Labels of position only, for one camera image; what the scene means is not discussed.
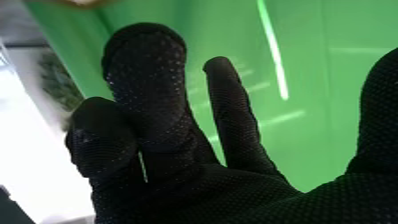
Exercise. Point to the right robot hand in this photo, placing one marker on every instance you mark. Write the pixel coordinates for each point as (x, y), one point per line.
(165, 173)

